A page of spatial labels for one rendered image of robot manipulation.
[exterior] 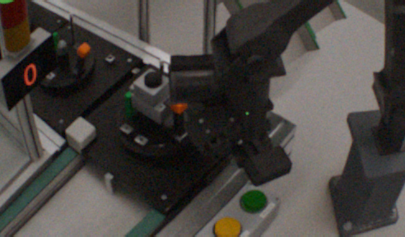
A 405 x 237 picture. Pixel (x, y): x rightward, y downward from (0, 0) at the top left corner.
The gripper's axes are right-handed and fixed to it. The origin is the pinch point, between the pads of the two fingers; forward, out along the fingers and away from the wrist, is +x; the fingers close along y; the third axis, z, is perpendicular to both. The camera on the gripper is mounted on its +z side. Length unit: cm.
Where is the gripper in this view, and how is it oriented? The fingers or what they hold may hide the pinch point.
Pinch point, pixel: (243, 151)
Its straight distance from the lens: 94.2
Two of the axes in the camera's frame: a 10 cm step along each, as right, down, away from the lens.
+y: 4.1, 6.8, -6.1
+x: -0.1, 6.7, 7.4
